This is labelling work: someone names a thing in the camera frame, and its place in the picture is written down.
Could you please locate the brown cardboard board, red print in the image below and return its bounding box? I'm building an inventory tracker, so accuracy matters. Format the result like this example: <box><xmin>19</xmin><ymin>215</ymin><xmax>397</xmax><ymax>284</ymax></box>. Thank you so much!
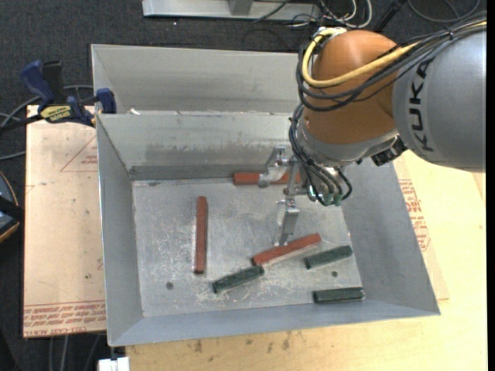
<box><xmin>22</xmin><ymin>104</ymin><xmax>452</xmax><ymax>339</ymax></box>

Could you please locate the red-brown flat block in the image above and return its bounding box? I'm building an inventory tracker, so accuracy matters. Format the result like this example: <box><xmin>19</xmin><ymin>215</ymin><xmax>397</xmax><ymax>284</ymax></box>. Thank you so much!
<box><xmin>232</xmin><ymin>171</ymin><xmax>303</xmax><ymax>186</ymax></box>
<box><xmin>251</xmin><ymin>233</ymin><xmax>323</xmax><ymax>267</ymax></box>
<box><xmin>193</xmin><ymin>196</ymin><xmax>210</xmax><ymax>275</ymax></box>

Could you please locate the dark green flat block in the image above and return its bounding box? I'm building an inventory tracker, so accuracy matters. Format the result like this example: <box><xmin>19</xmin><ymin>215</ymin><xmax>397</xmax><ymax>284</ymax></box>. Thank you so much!
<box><xmin>211</xmin><ymin>264</ymin><xmax>267</xmax><ymax>294</ymax></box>
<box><xmin>312</xmin><ymin>286</ymin><xmax>367</xmax><ymax>305</ymax></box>
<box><xmin>303</xmin><ymin>244</ymin><xmax>354</xmax><ymax>271</ymax></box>

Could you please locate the grey metal bin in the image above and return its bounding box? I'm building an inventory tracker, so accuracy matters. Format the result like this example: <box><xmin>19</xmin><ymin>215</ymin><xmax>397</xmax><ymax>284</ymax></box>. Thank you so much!
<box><xmin>90</xmin><ymin>43</ymin><xmax>442</xmax><ymax>348</ymax></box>

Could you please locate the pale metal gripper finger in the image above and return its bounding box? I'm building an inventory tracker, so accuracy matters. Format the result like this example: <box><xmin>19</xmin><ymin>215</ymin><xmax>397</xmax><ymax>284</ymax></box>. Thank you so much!
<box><xmin>272</xmin><ymin>199</ymin><xmax>302</xmax><ymax>247</ymax></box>
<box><xmin>258</xmin><ymin>147</ymin><xmax>291</xmax><ymax>189</ymax></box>

